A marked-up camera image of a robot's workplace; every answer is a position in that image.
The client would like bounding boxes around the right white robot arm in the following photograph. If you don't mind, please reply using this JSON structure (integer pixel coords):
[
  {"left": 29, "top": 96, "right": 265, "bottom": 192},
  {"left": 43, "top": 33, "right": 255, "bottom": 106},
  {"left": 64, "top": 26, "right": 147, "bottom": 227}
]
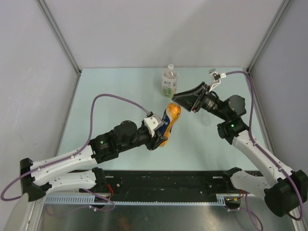
[{"left": 172, "top": 82, "right": 308, "bottom": 217}]

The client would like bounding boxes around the orange milk tea bottle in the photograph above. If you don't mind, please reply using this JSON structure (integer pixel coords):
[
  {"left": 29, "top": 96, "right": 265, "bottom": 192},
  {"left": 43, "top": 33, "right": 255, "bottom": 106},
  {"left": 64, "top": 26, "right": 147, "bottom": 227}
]
[{"left": 160, "top": 103, "right": 181, "bottom": 147}]

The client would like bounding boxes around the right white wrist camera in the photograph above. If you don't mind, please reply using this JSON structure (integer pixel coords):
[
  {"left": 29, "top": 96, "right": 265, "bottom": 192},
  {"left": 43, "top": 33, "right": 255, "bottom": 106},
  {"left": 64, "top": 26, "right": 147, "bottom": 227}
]
[{"left": 209, "top": 69, "right": 227, "bottom": 92}]

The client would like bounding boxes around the aluminium corner post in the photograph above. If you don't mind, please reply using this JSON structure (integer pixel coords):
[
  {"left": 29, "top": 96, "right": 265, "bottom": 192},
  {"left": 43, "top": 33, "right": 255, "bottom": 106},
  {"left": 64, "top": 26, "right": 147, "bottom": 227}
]
[
  {"left": 36, "top": 0, "right": 81, "bottom": 75},
  {"left": 246, "top": 0, "right": 294, "bottom": 74}
]

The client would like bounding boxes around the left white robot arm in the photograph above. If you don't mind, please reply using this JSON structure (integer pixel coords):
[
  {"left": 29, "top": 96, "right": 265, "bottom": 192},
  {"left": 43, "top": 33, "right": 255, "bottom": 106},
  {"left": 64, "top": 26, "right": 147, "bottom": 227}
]
[{"left": 20, "top": 120, "right": 172, "bottom": 202}]

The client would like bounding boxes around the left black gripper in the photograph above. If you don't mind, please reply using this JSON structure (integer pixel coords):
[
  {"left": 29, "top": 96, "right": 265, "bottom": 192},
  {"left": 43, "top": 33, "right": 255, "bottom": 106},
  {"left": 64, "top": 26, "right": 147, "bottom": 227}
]
[{"left": 118, "top": 127, "right": 168, "bottom": 153}]

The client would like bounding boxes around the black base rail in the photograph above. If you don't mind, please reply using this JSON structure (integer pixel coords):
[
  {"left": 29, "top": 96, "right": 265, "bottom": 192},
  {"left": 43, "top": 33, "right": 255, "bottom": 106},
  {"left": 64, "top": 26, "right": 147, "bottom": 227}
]
[{"left": 79, "top": 168, "right": 262, "bottom": 202}]

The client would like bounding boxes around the left aluminium corner post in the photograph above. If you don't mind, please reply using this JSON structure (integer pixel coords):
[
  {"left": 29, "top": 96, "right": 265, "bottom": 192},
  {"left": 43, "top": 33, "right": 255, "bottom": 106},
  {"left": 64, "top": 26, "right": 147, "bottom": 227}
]
[{"left": 36, "top": 0, "right": 81, "bottom": 75}]

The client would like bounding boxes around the right aluminium corner post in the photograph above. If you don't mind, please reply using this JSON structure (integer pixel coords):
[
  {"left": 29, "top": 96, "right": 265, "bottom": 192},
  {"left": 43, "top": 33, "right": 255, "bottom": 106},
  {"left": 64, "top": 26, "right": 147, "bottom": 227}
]
[{"left": 246, "top": 0, "right": 294, "bottom": 74}]

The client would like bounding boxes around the purple cable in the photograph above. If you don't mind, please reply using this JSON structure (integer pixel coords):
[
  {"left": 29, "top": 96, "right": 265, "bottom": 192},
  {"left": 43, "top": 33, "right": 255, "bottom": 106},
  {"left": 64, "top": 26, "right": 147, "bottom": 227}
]
[
  {"left": 221, "top": 70, "right": 303, "bottom": 231},
  {"left": 0, "top": 93, "right": 154, "bottom": 212}
]

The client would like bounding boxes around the white slotted cable duct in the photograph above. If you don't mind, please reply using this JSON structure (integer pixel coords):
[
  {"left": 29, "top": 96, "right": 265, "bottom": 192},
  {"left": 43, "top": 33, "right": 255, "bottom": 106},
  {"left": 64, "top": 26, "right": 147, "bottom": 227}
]
[{"left": 44, "top": 193, "right": 238, "bottom": 206}]

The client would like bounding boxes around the clear plastic bottle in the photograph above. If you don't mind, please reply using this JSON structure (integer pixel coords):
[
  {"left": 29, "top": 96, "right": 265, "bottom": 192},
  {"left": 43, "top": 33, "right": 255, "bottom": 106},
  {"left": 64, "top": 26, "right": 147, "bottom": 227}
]
[{"left": 201, "top": 113, "right": 215, "bottom": 127}]

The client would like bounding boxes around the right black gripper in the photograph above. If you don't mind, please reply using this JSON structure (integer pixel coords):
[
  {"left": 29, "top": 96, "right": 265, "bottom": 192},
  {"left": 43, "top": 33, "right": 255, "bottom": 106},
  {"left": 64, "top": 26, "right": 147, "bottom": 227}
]
[{"left": 172, "top": 81, "right": 229, "bottom": 121}]

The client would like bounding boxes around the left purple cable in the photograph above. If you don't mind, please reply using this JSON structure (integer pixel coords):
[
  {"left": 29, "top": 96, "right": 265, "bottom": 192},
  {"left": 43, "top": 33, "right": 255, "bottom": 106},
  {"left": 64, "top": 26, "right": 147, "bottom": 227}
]
[{"left": 0, "top": 93, "right": 154, "bottom": 212}]

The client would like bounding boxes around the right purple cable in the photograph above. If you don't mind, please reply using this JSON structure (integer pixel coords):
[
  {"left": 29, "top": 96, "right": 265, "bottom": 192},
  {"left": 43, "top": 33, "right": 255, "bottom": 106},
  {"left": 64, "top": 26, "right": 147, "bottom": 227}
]
[{"left": 221, "top": 70, "right": 303, "bottom": 231}]

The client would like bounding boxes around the green label tea bottle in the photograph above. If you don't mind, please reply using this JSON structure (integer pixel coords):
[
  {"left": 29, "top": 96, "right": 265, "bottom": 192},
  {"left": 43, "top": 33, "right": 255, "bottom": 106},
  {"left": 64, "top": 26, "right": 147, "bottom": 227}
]
[{"left": 162, "top": 64, "right": 178, "bottom": 98}]

